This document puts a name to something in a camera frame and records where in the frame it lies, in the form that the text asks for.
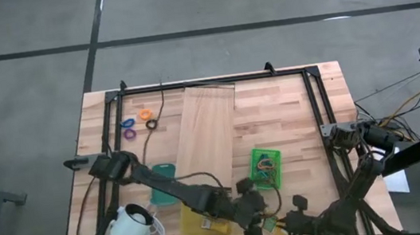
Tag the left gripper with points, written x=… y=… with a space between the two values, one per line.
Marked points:
x=245 y=209

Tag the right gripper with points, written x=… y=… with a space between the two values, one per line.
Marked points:
x=301 y=222

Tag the yellow crayon box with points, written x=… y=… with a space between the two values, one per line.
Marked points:
x=219 y=227

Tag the bright green plastic basket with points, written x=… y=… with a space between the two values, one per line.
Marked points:
x=275 y=155

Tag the yellow translucent plastic bin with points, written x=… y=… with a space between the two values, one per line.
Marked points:
x=191 y=228

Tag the wooden shelf with black frame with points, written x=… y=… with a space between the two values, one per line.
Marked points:
x=208 y=134

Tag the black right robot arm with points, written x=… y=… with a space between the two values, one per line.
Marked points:
x=349 y=206

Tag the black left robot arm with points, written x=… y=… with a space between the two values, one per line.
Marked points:
x=170 y=186

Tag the teal plastic basket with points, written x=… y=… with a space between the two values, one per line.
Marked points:
x=162 y=200

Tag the white paper sheet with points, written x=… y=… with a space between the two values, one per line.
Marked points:
x=399 y=184

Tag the white cylindrical device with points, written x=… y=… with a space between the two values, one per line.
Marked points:
x=126 y=234

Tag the black metal beam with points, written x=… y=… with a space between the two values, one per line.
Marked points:
x=419 y=150

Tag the black frame clamp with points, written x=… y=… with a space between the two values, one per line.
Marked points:
x=123 y=86
x=269 y=68

